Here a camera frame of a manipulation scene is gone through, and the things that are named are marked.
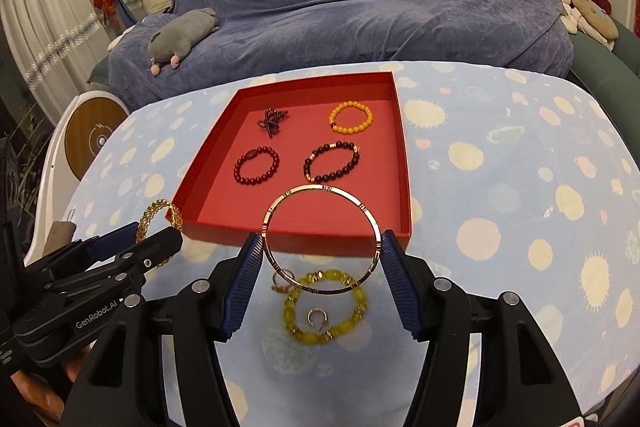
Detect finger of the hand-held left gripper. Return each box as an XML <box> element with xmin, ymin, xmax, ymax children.
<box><xmin>22</xmin><ymin>221</ymin><xmax>140</xmax><ymax>283</ymax></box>
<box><xmin>112</xmin><ymin>227</ymin><xmax>184</xmax><ymax>288</ymax></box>

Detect white sheer curtain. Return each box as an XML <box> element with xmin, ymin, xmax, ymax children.
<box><xmin>0</xmin><ymin>0</ymin><xmax>118</xmax><ymax>115</ymax></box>

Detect rose gold clover ring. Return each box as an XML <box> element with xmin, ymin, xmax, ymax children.
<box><xmin>270</xmin><ymin>268</ymin><xmax>296</xmax><ymax>293</ymax></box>

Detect red ribbon bow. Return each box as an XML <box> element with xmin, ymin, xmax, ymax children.
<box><xmin>97</xmin><ymin>0</ymin><xmax>121</xmax><ymax>25</ymax></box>

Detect purple bead bracelet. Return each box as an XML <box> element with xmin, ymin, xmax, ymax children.
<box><xmin>257</xmin><ymin>108</ymin><xmax>292</xmax><ymax>139</ymax></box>

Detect dark green bed frame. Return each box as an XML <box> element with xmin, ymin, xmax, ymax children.
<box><xmin>512</xmin><ymin>0</ymin><xmax>640</xmax><ymax>108</ymax></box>

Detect brown flat object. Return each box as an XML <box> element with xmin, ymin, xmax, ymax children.
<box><xmin>47</xmin><ymin>219</ymin><xmax>76</xmax><ymax>253</ymax></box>

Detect orange bead bracelet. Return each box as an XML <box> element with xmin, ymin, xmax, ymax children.
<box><xmin>328</xmin><ymin>102</ymin><xmax>375</xmax><ymax>132</ymax></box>

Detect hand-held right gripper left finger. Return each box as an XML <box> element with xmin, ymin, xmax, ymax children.
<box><xmin>75</xmin><ymin>231</ymin><xmax>268</xmax><ymax>427</ymax></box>

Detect thin gold bangle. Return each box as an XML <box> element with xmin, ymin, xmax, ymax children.
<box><xmin>261</xmin><ymin>185</ymin><xmax>382</xmax><ymax>296</ymax></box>

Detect gold chain bracelet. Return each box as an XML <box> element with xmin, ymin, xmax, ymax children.
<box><xmin>135</xmin><ymin>199</ymin><xmax>185</xmax><ymax>269</ymax></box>

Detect black bead bracelet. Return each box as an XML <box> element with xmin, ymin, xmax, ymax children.
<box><xmin>303</xmin><ymin>140</ymin><xmax>362</xmax><ymax>184</ymax></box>

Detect light blue planet-print sheet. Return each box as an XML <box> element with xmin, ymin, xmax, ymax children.
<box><xmin>60</xmin><ymin>59</ymin><xmax>640</xmax><ymax>427</ymax></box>

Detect beige plush toy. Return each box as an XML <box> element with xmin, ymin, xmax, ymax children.
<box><xmin>557</xmin><ymin>0</ymin><xmax>618</xmax><ymax>52</ymax></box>

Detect yellow bead bracelet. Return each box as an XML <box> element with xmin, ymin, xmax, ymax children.
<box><xmin>282</xmin><ymin>269</ymin><xmax>370</xmax><ymax>347</ymax></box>

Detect white device with wooden disc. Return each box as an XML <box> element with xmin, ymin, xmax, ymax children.
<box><xmin>22</xmin><ymin>92</ymin><xmax>131</xmax><ymax>268</ymax></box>

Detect person's left hand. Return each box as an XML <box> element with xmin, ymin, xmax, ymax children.
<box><xmin>11</xmin><ymin>348</ymin><xmax>89</xmax><ymax>410</ymax></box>

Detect red cardboard box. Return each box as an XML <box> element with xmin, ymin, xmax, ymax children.
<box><xmin>172</xmin><ymin>71</ymin><xmax>413</xmax><ymax>258</ymax></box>

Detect dry plant twigs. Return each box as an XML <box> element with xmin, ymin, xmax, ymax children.
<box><xmin>0</xmin><ymin>107</ymin><xmax>51</xmax><ymax>228</ymax></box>

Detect grey plush mouse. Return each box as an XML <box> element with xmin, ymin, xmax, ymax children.
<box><xmin>147</xmin><ymin>7</ymin><xmax>220</xmax><ymax>76</ymax></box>

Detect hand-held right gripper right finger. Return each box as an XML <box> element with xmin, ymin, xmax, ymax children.
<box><xmin>381</xmin><ymin>228</ymin><xmax>558</xmax><ymax>427</ymax></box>

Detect dark red bead bracelet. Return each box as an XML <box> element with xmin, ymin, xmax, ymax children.
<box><xmin>233</xmin><ymin>146</ymin><xmax>281</xmax><ymax>185</ymax></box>

